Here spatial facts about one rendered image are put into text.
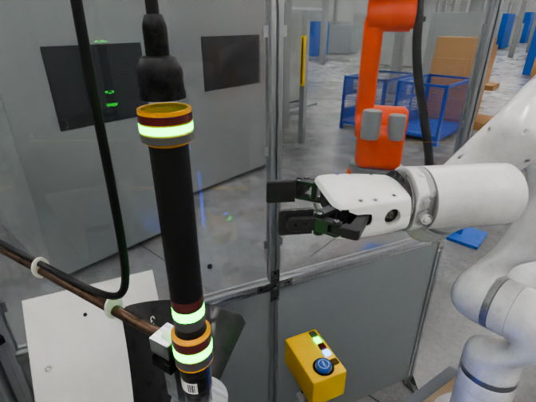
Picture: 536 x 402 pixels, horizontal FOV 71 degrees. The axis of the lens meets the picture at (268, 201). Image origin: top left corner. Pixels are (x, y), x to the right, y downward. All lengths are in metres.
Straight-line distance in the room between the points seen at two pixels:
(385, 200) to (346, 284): 1.21
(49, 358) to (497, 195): 0.84
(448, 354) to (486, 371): 1.75
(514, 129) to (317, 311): 1.19
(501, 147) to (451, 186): 0.16
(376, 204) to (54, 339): 0.71
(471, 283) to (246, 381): 1.09
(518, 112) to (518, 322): 0.44
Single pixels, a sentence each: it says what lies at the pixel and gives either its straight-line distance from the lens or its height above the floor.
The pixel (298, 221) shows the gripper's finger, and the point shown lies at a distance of 0.42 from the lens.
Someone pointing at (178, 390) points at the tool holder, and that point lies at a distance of 0.51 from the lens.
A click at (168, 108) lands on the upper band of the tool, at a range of 0.34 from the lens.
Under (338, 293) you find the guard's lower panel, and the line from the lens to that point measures 1.65.
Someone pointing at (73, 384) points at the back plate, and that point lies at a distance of 0.92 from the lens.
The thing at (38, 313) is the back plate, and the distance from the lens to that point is 0.92.
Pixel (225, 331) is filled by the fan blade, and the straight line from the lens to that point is 0.64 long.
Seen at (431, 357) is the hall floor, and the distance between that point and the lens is 2.69.
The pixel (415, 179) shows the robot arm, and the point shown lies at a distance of 0.49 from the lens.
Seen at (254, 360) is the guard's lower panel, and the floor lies 0.62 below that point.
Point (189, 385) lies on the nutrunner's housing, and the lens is 0.48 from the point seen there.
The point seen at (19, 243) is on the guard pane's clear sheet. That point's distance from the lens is 1.19.
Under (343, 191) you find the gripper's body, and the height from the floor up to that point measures 1.69.
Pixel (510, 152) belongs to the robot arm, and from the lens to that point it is 0.65.
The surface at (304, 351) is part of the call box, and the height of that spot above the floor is 1.07.
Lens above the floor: 1.88
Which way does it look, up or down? 26 degrees down
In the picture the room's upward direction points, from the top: straight up
